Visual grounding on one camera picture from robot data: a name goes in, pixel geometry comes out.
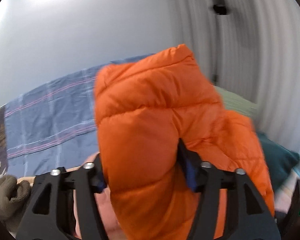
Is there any orange puffer jacket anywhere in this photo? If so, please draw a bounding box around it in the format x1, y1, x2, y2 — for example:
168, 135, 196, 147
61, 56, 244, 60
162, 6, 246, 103
94, 44, 275, 239

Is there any olive brown fleece garment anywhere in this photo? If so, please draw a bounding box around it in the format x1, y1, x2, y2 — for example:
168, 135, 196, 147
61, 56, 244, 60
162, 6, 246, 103
0, 175, 31, 224

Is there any cream pink fleece blanket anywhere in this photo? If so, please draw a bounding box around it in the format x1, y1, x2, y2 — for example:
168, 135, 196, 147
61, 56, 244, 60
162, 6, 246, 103
17, 166, 300, 213

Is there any dark green folded sweatshirt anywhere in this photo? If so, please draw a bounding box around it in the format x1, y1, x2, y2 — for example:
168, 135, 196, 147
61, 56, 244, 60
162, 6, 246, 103
257, 132, 300, 192

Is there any pink folded quilted garment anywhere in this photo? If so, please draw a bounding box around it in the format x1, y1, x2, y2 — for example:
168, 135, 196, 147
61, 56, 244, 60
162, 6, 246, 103
74, 152, 127, 239

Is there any blue plaid duvet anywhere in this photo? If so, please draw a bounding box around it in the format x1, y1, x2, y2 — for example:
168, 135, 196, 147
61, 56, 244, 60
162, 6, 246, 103
3, 54, 153, 178

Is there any light green pillow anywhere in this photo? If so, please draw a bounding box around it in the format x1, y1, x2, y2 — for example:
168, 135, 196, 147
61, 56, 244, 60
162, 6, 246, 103
215, 86, 257, 119

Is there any grey window curtain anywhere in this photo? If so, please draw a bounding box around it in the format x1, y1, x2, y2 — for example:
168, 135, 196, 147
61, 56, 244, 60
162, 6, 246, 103
168, 0, 300, 151

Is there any black tripod stand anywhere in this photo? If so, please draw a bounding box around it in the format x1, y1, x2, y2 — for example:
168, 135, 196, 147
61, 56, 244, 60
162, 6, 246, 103
212, 0, 229, 86

